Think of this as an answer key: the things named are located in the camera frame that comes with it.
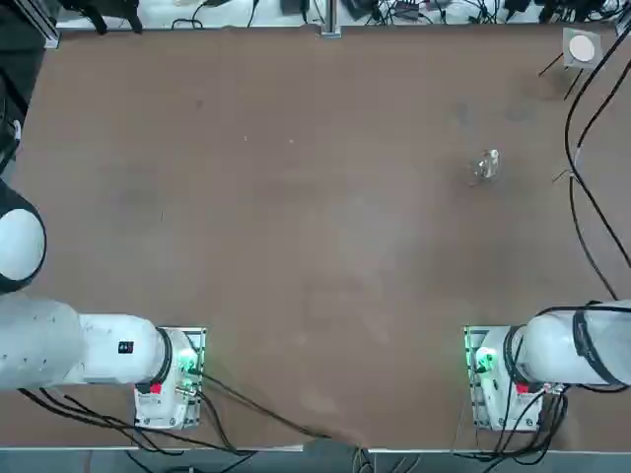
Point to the clear glass alcohol lamp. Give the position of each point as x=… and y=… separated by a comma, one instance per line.
x=480, y=170

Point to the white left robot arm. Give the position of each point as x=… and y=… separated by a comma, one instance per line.
x=98, y=350

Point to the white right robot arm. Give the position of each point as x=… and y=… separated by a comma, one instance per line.
x=547, y=345

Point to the black metal tripod stand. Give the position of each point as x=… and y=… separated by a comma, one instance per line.
x=551, y=65

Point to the black power adapter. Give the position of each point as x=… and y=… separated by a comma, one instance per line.
x=517, y=4
x=294, y=6

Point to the flat power adapter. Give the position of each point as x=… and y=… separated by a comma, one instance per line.
x=357, y=7

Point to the black hub with red ports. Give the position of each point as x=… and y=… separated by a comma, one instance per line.
x=409, y=5

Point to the black stand legs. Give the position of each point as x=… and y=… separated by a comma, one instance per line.
x=98, y=22

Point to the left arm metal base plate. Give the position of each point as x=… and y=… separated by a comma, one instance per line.
x=194, y=416

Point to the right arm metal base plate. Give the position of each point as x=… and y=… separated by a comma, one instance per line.
x=470, y=409

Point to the aluminium frame profile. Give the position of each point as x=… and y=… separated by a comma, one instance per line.
x=47, y=29

